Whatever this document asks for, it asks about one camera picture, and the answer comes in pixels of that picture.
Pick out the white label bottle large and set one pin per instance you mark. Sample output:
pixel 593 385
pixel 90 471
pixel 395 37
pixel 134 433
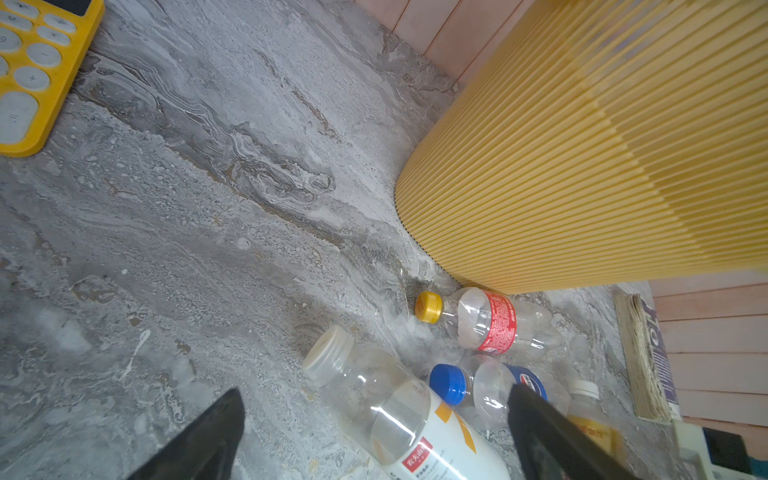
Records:
pixel 394 416

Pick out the red yellow label tea bottle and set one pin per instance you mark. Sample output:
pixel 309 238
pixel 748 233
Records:
pixel 586 413

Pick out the yellow slatted waste bin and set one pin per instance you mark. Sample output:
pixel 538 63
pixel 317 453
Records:
pixel 604 142

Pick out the yellow calculator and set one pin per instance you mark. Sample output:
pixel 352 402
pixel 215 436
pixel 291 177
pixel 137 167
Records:
pixel 43 44

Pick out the red label bottle yellow cap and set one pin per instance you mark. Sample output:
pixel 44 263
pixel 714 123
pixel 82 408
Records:
pixel 490 322

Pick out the pepsi bottle blue cap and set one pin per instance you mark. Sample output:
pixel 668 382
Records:
pixel 479 387

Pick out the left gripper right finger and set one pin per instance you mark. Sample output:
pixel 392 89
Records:
pixel 551 447

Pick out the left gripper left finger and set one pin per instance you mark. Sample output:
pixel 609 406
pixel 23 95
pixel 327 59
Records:
pixel 206 448

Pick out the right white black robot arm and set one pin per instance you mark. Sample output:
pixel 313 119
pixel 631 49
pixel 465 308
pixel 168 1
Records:
pixel 714 454

